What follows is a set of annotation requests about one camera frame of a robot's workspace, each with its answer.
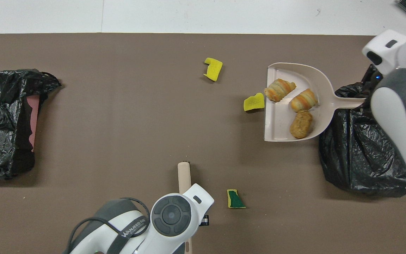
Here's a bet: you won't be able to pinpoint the cut bread roll piece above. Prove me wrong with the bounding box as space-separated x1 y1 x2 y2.
264 79 297 103
289 89 319 113

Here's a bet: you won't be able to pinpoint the right black trash bag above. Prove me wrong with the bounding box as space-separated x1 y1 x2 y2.
319 83 406 198

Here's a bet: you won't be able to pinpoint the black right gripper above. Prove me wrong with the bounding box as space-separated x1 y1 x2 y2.
364 65 383 87

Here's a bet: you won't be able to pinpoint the notched yellow sponge piece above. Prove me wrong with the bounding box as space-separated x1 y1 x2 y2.
203 58 223 82

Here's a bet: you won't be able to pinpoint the pink plastic bin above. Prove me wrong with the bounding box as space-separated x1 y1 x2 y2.
26 95 41 153

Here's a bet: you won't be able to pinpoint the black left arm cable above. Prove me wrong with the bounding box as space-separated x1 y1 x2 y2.
64 197 151 254

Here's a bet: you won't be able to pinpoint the brown fried nugget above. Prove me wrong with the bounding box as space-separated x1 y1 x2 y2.
289 110 314 139

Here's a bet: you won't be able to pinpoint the brown table mat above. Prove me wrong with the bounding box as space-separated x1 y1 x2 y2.
0 33 406 254

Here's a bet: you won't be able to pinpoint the beige plastic dustpan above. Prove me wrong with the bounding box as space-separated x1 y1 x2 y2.
264 62 365 142

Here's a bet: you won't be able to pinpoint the yellow green sponge piece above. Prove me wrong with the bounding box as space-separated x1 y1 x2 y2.
227 189 246 209

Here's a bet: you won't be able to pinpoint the beige brush black bristles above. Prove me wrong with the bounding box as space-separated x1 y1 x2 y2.
177 161 193 254

